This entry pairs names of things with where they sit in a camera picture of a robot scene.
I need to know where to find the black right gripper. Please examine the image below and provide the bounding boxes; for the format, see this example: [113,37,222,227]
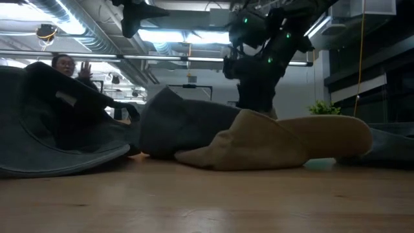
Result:
[237,69,282,113]

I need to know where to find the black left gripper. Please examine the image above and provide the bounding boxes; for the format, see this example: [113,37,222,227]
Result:
[111,0,170,39]

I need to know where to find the beige cap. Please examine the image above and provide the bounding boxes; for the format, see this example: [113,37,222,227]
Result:
[174,109,373,172]

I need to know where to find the grey denim cap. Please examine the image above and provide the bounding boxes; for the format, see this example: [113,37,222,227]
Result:
[336,122,414,168]
[0,61,142,179]
[138,86,243,160]

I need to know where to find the bright ceiling light panel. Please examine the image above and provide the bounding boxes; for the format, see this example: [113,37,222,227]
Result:
[303,14,331,39]
[137,28,232,45]

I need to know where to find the long ceiling tube light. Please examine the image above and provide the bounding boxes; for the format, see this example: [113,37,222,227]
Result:
[0,49,314,67]

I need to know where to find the green potted plant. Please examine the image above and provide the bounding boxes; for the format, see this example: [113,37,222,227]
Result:
[309,100,342,116]

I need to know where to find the grey ceiling box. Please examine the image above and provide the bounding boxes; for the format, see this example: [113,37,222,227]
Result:
[208,8,232,28]

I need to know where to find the person's hand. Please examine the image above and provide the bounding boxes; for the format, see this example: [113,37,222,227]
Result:
[78,61,94,80]

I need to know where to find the person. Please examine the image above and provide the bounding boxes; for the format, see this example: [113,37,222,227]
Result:
[51,54,100,93]

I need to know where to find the corrugated silver ventilation duct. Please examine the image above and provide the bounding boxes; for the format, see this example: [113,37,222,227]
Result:
[27,0,122,55]

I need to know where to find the black metal frame stand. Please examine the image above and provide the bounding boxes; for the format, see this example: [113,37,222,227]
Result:
[166,83,213,102]

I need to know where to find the black ceiling cable reel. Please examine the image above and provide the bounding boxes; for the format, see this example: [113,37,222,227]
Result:
[36,23,58,42]

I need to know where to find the white rectangular duct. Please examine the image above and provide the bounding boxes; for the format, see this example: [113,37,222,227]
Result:
[329,0,397,17]

